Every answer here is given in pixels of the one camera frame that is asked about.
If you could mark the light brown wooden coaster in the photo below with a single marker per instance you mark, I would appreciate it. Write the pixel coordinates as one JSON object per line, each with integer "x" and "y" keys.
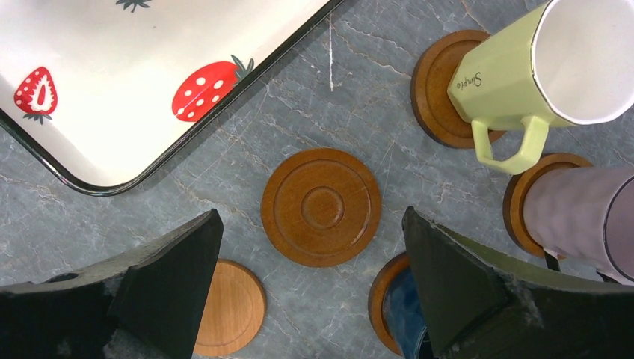
{"x": 234, "y": 311}

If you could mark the dark brown wooden coaster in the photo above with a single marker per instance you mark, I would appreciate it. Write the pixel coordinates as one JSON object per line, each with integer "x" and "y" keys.
{"x": 377, "y": 294}
{"x": 321, "y": 207}
{"x": 429, "y": 84}
{"x": 515, "y": 195}

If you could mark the strawberry pattern white tray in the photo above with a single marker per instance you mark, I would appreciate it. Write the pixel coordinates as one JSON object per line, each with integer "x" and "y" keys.
{"x": 103, "y": 93}

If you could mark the light green cup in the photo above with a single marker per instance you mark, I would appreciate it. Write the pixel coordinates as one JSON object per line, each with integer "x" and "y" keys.
{"x": 565, "y": 63}

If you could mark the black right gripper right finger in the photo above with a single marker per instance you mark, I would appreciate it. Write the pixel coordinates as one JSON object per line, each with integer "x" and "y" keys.
{"x": 481, "y": 303}

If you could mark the dark blue mug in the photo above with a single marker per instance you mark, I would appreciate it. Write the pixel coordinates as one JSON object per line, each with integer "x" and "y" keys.
{"x": 404, "y": 318}

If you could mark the purple glass mug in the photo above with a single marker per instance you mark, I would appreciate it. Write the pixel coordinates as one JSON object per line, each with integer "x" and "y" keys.
{"x": 585, "y": 214}

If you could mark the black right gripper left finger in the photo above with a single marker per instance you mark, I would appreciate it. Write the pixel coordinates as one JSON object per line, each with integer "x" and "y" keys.
{"x": 154, "y": 293}

